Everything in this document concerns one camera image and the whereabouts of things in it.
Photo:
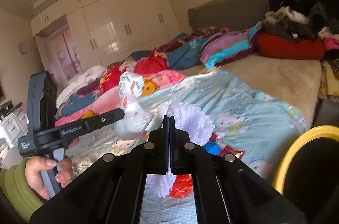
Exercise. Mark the pink Pooh blanket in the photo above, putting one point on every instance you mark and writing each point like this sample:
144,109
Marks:
98,103

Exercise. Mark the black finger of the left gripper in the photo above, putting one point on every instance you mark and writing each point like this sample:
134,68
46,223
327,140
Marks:
102,120

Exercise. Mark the cream built-in wardrobe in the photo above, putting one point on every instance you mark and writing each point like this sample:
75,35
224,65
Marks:
105,31

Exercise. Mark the blue floral quilt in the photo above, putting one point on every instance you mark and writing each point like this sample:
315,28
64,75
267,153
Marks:
187,55

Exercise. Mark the yellow cartoon blanket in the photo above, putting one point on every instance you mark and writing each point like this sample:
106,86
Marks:
329,83

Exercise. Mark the white drawer cabinet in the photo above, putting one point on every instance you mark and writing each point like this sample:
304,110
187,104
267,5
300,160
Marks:
13,126

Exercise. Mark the round wall clock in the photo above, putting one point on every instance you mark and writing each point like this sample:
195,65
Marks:
22,48

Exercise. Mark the yellow rimmed black trash bin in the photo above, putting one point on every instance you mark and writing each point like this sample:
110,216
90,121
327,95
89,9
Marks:
308,174

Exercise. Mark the light blue Hello Kitty blanket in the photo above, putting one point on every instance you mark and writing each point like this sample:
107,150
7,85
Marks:
262,154

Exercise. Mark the green sleeve left forearm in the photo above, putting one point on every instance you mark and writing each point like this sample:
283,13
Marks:
17,191

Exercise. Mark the red folded garment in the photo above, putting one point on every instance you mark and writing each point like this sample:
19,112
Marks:
275,47

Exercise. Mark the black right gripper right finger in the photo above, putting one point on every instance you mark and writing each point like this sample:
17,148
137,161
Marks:
180,150

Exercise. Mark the striped purple blue pillow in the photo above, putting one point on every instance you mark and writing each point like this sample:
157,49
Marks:
223,48

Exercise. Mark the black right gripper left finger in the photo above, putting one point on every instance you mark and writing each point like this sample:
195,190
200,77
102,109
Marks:
156,150

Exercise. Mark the red snack stick wrapper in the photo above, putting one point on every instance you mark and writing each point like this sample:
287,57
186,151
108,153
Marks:
229,149

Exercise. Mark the blue crumpled wrapper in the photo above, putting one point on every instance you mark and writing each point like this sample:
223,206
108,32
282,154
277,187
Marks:
212,148

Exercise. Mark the person's left hand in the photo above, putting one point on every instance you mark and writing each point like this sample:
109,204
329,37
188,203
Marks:
36,174

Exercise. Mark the grey bed headboard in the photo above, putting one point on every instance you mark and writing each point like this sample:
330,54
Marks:
233,14

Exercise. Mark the pile of dark clothes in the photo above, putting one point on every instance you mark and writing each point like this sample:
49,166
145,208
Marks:
299,6

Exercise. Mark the red plastic bag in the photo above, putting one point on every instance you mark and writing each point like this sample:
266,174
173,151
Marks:
182,187

